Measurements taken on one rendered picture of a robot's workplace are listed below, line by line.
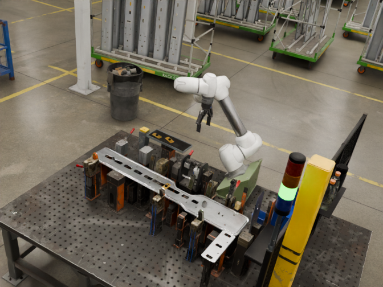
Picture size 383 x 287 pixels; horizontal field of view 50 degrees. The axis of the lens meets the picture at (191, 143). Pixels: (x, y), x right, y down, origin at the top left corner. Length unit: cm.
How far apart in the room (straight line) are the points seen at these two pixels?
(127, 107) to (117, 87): 35
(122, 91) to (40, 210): 272
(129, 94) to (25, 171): 172
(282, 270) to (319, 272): 103
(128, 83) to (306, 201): 406
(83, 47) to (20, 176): 240
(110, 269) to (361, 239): 197
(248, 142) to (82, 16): 362
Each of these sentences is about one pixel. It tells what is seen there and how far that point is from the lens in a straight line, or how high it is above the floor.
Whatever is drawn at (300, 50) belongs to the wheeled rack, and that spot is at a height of 29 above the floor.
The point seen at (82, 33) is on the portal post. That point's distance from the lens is 644.
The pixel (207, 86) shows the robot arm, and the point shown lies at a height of 181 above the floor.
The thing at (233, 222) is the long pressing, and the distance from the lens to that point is 293.
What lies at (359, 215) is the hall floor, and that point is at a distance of 510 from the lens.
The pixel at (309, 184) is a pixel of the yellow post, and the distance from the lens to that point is 188.
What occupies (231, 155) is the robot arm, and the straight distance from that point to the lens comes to 355.
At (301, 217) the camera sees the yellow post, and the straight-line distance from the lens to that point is 199.
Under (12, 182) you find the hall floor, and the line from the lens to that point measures 491.
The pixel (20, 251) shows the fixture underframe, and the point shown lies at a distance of 380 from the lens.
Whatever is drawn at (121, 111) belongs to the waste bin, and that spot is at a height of 16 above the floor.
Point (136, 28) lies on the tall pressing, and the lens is 769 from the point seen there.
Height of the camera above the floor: 294
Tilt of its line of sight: 32 degrees down
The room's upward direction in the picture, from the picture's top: 7 degrees clockwise
